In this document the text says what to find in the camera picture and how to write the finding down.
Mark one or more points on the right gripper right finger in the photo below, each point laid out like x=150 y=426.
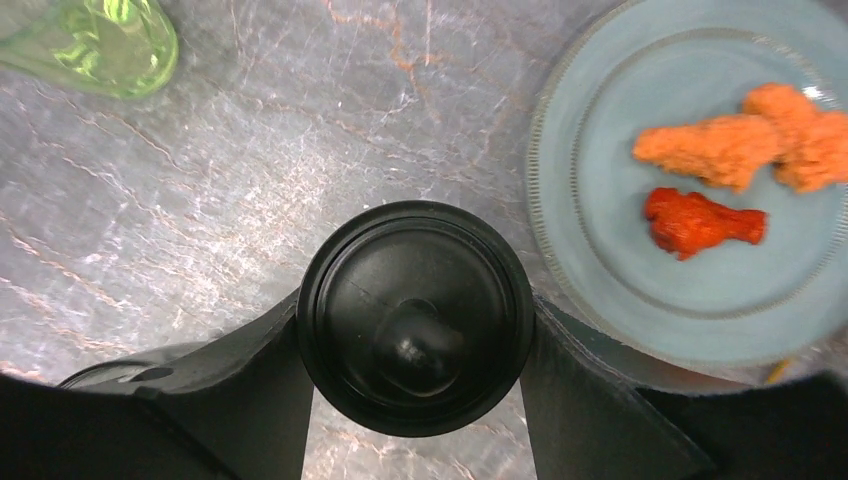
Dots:
x=597 y=409

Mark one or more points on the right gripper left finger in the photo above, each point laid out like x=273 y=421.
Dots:
x=237 y=407

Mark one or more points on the spice jar black lid beans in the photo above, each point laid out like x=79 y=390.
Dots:
x=415 y=318

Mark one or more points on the grey round plate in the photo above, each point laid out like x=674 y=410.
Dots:
x=686 y=178

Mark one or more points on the red fried chicken piece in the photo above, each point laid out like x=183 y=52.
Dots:
x=686 y=224

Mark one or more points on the orange fried chicken piece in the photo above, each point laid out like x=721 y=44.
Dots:
x=777 y=126

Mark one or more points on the green glass cup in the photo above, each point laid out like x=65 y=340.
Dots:
x=124 y=49

